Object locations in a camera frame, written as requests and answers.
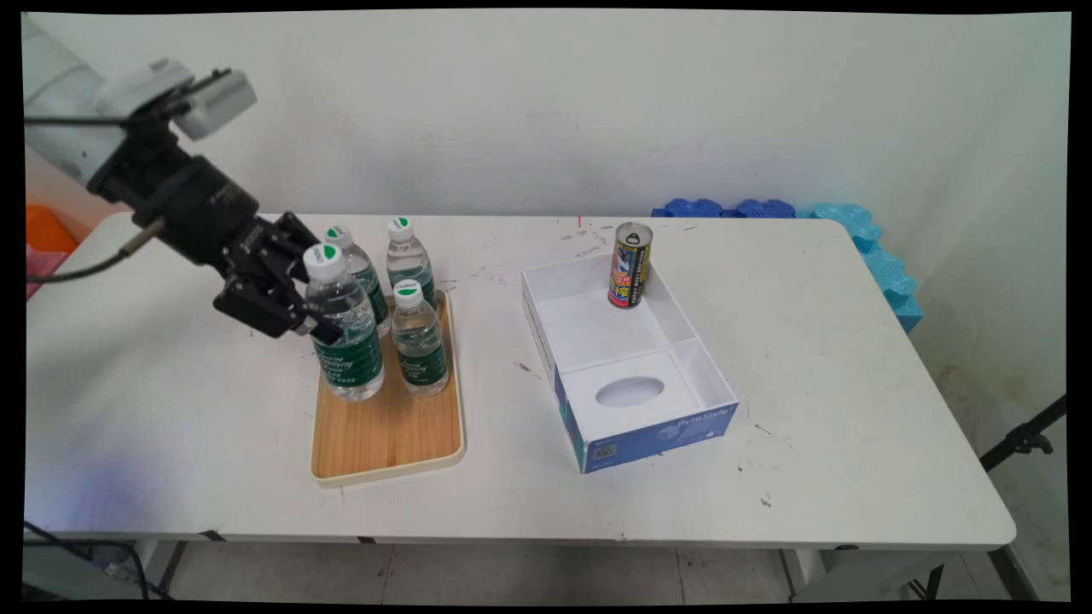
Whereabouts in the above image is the cyan foam mat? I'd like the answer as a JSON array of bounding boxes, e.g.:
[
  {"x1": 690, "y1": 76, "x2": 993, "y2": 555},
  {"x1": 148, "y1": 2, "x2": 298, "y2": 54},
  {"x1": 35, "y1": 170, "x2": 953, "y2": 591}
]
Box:
[{"x1": 797, "y1": 202, "x2": 925, "y2": 334}]

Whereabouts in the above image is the dark blue foam mat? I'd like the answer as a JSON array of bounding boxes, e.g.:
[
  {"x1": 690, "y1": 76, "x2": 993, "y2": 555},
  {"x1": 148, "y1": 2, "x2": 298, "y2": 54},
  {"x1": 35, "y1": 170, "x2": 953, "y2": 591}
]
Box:
[{"x1": 652, "y1": 199, "x2": 798, "y2": 219}]

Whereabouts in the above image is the black cable with metal plug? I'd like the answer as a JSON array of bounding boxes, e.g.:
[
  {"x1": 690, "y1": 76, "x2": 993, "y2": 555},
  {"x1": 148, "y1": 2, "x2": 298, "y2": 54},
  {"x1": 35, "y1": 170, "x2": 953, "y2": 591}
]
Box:
[{"x1": 26, "y1": 217, "x2": 166, "y2": 285}]

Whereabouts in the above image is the pink plastic object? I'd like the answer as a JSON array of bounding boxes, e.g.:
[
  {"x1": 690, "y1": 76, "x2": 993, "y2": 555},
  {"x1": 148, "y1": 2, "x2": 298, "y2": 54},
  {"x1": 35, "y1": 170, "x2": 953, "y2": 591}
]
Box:
[{"x1": 26, "y1": 246, "x2": 70, "y2": 300}]

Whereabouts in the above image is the colourful drink can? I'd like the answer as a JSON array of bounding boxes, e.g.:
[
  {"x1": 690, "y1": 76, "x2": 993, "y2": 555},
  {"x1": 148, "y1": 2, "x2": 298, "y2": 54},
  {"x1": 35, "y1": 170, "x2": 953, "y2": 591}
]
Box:
[{"x1": 607, "y1": 222, "x2": 654, "y2": 310}]

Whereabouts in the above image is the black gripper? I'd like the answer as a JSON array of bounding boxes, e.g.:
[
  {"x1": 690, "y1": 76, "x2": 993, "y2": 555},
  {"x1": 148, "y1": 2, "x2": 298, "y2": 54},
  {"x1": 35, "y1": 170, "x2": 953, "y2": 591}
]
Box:
[{"x1": 89, "y1": 136, "x2": 344, "y2": 345}]

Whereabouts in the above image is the black floor cable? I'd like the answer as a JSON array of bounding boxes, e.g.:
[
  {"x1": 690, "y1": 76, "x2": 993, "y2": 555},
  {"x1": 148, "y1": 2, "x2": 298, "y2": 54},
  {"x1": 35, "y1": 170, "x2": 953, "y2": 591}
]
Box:
[{"x1": 24, "y1": 520, "x2": 171, "y2": 600}]

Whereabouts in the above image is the black tripod leg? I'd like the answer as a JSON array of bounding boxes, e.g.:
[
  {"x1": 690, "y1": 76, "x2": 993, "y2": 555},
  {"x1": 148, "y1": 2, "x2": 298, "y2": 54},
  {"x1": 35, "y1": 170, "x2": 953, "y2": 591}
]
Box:
[{"x1": 979, "y1": 394, "x2": 1068, "y2": 472}]

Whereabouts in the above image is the wooden tray cream rim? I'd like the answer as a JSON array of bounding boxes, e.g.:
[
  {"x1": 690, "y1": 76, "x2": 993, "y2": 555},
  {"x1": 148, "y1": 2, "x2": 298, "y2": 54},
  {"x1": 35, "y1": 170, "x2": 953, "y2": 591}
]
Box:
[{"x1": 310, "y1": 290, "x2": 467, "y2": 489}]

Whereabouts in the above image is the white and blue cardboard box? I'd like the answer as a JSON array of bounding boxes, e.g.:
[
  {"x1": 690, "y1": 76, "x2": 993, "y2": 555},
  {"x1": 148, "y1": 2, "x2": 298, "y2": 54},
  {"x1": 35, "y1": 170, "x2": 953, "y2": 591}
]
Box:
[{"x1": 521, "y1": 252, "x2": 740, "y2": 475}]

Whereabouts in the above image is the water bottle green label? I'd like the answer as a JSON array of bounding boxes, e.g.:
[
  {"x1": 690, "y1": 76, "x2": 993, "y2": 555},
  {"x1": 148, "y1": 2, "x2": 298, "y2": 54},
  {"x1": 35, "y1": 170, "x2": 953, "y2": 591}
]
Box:
[
  {"x1": 303, "y1": 243, "x2": 386, "y2": 403},
  {"x1": 325, "y1": 225, "x2": 392, "y2": 339},
  {"x1": 386, "y1": 217, "x2": 438, "y2": 310},
  {"x1": 391, "y1": 280, "x2": 450, "y2": 397}
]

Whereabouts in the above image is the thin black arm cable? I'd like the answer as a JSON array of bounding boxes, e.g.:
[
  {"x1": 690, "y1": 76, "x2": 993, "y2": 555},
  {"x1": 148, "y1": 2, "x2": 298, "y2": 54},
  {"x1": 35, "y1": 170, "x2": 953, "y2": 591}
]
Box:
[{"x1": 24, "y1": 114, "x2": 142, "y2": 129}]

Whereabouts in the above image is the black metal stand leg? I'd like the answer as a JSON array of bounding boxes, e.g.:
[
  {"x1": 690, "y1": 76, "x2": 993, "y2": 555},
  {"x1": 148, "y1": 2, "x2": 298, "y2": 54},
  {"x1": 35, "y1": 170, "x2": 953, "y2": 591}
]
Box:
[{"x1": 988, "y1": 546, "x2": 1040, "y2": 603}]

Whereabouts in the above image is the orange plastic object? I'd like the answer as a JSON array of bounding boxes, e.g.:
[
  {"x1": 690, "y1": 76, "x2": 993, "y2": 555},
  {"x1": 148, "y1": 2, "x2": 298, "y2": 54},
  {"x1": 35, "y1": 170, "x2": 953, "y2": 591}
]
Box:
[{"x1": 26, "y1": 205, "x2": 83, "y2": 256}]

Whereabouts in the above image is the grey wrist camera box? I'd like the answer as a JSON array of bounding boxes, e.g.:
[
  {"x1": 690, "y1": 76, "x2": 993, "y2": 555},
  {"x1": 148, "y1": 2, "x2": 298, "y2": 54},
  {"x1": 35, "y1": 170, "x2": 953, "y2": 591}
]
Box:
[{"x1": 171, "y1": 68, "x2": 258, "y2": 142}]

